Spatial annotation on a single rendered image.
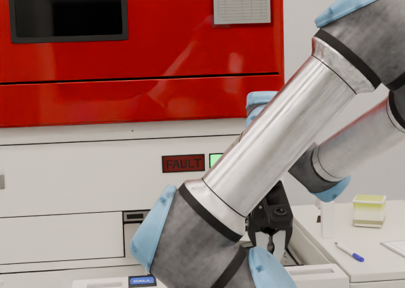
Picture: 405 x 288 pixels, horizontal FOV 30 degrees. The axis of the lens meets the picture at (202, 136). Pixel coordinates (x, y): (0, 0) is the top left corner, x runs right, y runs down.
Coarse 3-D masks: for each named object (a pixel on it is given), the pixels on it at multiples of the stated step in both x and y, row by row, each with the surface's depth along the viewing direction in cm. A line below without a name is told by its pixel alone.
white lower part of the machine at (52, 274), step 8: (16, 272) 208; (24, 272) 207; (32, 272) 207; (40, 272) 207; (48, 272) 207; (56, 272) 208; (64, 272) 208; (0, 280) 206; (8, 280) 206; (16, 280) 207; (24, 280) 207; (32, 280) 207; (40, 280) 207; (48, 280) 208; (56, 280) 208
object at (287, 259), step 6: (270, 234) 207; (240, 240) 202; (270, 240) 201; (246, 246) 196; (252, 246) 196; (270, 246) 195; (270, 252) 190; (282, 258) 185; (288, 258) 184; (282, 264) 180; (288, 264) 180; (294, 264) 180
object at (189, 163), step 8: (168, 160) 207; (176, 160) 207; (184, 160) 207; (192, 160) 207; (200, 160) 208; (168, 168) 207; (176, 168) 207; (184, 168) 207; (192, 168) 208; (200, 168) 208
